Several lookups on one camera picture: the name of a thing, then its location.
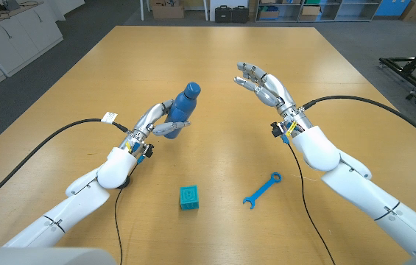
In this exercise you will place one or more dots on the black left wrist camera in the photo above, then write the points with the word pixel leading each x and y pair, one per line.
pixel 149 150

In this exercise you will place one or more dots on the grey metal shelf unit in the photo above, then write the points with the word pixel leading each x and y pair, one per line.
pixel 340 19

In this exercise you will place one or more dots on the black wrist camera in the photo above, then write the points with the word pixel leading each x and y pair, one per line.
pixel 149 150
pixel 277 129

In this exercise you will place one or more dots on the white table frame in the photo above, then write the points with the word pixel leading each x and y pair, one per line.
pixel 142 9

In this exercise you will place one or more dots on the blue metal bottle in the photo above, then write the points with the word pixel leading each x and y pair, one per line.
pixel 182 106

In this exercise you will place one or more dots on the black equipment case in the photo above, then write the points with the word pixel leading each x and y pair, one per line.
pixel 223 14
pixel 240 14

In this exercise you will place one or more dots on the black metal stand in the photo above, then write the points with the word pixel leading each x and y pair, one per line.
pixel 402 59

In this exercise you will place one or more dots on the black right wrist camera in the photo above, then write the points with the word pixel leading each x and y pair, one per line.
pixel 277 129

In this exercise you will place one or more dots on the large cardboard box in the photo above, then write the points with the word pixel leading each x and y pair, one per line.
pixel 167 11

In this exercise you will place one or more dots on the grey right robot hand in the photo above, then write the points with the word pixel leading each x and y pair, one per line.
pixel 275 90

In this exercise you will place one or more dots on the small cardboard box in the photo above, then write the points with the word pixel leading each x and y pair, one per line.
pixel 310 13

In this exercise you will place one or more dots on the blue plastic wrench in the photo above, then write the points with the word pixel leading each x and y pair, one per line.
pixel 263 189

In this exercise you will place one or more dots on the blue panel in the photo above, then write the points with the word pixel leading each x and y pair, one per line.
pixel 388 7

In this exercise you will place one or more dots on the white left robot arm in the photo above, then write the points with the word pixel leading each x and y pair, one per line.
pixel 82 198

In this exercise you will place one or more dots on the teal toy block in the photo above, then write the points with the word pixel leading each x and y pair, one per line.
pixel 189 198

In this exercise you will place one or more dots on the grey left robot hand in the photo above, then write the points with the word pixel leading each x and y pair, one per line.
pixel 148 117

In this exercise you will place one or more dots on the white cabinet row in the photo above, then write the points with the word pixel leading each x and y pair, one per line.
pixel 16 33

